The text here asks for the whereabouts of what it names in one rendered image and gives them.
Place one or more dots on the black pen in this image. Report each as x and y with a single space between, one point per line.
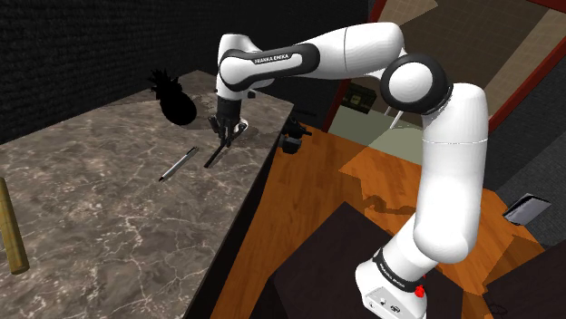
215 156

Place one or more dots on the dark green box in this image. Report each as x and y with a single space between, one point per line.
359 98

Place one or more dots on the black pineapple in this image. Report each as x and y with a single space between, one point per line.
177 106

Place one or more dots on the silver pen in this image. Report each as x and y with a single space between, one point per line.
178 165

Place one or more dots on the grey flat box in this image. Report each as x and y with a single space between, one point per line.
525 210

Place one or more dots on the dark robot stand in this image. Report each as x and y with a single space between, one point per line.
323 269

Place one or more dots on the red door frame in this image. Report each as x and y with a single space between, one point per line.
330 114

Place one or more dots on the black angular object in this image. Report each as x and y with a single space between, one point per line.
292 142

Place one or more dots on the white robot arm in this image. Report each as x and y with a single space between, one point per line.
451 176

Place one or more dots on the wooden rolling pin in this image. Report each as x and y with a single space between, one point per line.
11 229

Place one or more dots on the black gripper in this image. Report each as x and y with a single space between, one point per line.
228 109

